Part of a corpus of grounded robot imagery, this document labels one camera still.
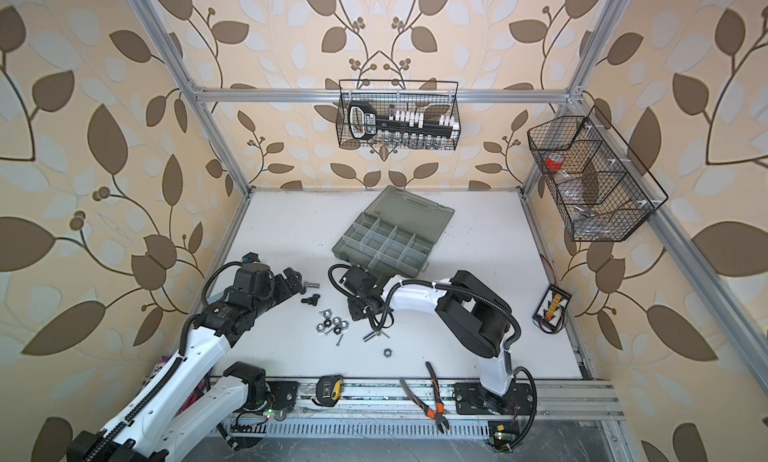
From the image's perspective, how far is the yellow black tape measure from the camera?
0.74 meters

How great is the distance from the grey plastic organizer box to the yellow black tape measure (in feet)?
1.13

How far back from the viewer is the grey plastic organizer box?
0.99 metres
